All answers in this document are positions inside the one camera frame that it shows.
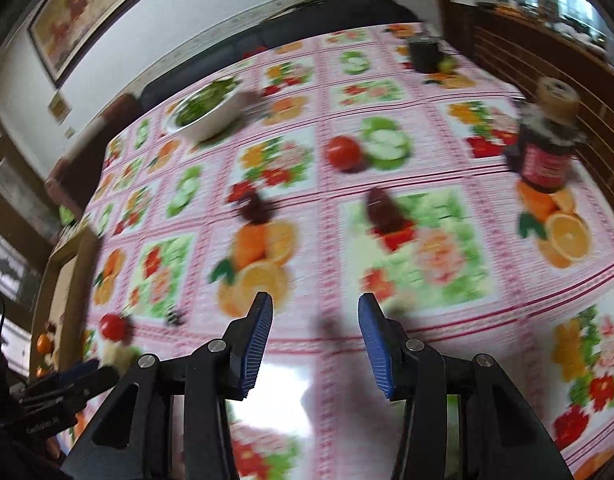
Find white bowl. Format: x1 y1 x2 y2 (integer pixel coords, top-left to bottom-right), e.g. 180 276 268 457
164 76 248 143

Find dark red plum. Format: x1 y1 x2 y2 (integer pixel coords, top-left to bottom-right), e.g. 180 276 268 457
237 192 270 225

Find dark red jar brown lid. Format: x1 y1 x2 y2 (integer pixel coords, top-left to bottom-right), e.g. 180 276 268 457
504 77 588 193

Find green lettuce leaves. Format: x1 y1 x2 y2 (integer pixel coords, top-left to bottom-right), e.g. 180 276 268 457
174 76 240 126

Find wooden glass panel door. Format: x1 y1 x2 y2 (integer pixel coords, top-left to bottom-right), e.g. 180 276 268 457
0 105 63 376

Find black leather sofa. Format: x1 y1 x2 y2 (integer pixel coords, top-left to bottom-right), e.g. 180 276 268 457
137 0 423 111

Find dark cup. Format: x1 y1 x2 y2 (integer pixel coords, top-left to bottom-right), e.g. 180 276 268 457
406 35 443 75

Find wooden brick pattern sideboard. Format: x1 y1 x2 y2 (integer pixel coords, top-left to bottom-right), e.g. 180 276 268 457
432 0 614 211

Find pale yellow banana chunk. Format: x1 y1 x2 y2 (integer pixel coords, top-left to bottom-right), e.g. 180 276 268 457
100 341 138 376

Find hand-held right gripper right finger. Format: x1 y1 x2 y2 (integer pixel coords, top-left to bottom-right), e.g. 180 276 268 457
358 293 574 480

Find shallow cardboard box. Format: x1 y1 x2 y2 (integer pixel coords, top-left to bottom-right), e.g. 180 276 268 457
34 227 102 381

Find brown striped armchair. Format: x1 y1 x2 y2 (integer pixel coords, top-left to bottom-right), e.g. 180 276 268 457
44 92 143 216

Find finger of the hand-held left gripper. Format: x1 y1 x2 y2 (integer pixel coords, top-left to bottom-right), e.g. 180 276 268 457
74 365 122 403
57 358 102 386

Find red tomato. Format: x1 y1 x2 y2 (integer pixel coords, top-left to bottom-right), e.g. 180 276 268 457
326 136 364 171
99 312 128 342

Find framed wall painting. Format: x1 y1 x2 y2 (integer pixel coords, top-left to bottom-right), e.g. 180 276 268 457
27 0 168 88

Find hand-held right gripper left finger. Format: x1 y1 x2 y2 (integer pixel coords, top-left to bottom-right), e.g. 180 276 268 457
61 292 274 480

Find small yellow wall picture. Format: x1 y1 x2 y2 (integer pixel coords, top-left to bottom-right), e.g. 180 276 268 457
47 95 70 122

